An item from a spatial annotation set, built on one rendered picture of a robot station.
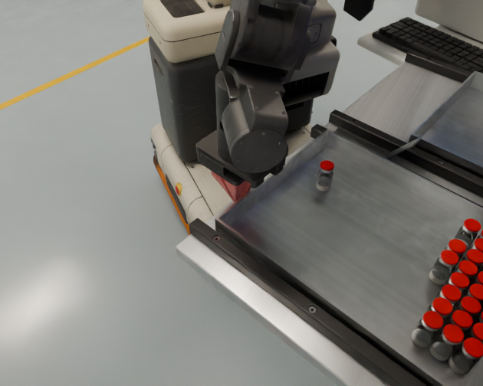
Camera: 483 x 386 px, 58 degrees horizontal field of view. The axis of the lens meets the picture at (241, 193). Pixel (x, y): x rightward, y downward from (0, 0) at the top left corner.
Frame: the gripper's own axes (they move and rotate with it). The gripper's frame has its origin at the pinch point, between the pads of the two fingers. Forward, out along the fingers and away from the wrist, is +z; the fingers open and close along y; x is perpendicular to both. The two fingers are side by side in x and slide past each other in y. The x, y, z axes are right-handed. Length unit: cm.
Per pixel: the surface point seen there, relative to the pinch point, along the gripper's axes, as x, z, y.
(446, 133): 36.8, 1.9, 15.2
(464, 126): 40.7, 1.9, 16.7
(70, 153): 32, 92, -134
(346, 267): 1.6, 2.0, 17.2
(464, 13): 91, 4, -3
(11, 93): 39, 92, -201
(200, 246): -8.5, 2.5, 0.5
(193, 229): -7.9, 0.7, -1.3
